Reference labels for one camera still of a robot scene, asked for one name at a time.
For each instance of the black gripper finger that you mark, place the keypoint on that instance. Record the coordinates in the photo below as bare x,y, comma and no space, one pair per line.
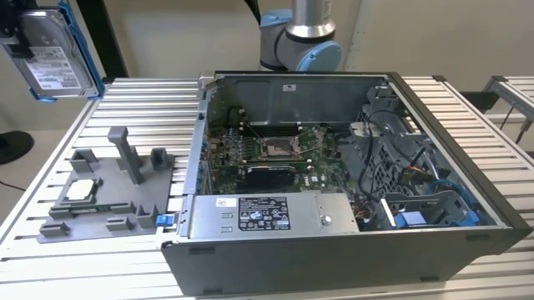
20,51

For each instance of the hard disk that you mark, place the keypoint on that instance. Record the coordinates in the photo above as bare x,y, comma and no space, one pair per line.
54,59

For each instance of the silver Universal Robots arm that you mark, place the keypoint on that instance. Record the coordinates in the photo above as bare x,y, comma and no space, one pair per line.
301,34

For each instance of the grey metal disk bay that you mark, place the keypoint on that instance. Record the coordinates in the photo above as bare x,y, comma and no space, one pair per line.
387,175

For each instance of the black round stand foot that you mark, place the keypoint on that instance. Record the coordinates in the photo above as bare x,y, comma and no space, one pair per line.
15,147

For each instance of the silver CPU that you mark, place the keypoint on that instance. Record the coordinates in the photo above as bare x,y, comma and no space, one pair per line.
82,190

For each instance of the grey parts rack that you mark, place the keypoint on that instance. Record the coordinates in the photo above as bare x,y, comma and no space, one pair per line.
116,193

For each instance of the black board power connector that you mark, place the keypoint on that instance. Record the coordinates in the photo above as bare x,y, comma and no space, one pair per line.
235,115

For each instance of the thin locking lever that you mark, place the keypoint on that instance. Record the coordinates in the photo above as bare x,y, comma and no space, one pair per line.
254,131

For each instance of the blue case latch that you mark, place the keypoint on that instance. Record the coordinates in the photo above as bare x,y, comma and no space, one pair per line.
163,220

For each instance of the RAM slot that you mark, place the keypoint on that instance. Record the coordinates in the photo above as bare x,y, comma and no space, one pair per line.
277,161
275,125

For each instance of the silver power supply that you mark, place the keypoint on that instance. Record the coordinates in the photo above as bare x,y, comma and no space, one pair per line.
200,218

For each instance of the CPU socket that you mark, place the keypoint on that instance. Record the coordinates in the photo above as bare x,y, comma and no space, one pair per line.
277,149

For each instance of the black graphics card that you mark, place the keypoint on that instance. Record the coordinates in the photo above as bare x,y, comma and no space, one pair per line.
269,178

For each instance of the green motherboard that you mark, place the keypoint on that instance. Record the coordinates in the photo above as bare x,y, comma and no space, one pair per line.
325,162

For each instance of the open grey PC case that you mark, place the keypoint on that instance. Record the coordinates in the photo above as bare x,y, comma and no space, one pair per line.
291,265

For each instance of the blue carrier in bay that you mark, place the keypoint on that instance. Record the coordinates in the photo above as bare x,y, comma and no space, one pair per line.
410,220

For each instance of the metal slat side table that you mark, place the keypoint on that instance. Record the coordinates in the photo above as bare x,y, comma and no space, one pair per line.
516,90

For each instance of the black upright post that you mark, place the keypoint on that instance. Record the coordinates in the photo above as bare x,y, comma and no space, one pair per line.
108,34

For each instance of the black table bracket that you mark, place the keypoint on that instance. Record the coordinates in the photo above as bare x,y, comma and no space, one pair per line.
479,100

